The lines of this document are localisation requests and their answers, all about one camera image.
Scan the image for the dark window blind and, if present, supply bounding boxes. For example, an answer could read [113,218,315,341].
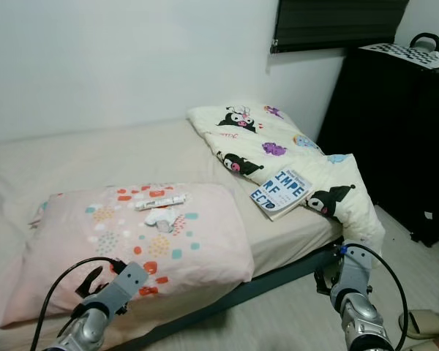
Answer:
[271,0,410,53]

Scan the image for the beige slipper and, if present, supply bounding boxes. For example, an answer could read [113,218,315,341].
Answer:
[399,309,439,339]

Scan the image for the crumpled white tissue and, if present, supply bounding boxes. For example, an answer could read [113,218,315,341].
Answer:
[146,206,180,231]

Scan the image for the cream cartoon print blanket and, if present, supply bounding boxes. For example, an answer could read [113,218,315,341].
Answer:
[187,105,386,253]

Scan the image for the white book with blue letters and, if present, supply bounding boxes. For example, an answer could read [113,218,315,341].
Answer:
[249,167,314,220]

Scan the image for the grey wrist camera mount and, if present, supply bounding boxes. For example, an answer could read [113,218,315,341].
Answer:
[333,245,374,297]
[102,262,149,315]

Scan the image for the black cabinet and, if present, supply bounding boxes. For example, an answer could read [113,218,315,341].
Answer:
[316,44,439,246]

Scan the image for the pink pillow with coloured dots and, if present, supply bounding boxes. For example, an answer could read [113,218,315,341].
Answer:
[0,183,255,328]

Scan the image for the black headphones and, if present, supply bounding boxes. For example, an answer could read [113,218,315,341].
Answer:
[410,32,439,52]

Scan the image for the black white checkerboard sheet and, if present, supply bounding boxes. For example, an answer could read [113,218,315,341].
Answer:
[359,42,439,70]

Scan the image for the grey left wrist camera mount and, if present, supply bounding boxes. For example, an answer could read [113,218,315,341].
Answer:
[102,262,149,315]

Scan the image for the white tube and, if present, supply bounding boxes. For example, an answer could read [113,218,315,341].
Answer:
[134,194,187,211]

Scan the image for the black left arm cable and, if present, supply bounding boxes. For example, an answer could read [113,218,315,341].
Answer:
[31,256,124,351]

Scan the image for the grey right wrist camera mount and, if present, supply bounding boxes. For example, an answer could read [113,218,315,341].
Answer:
[333,245,374,297]

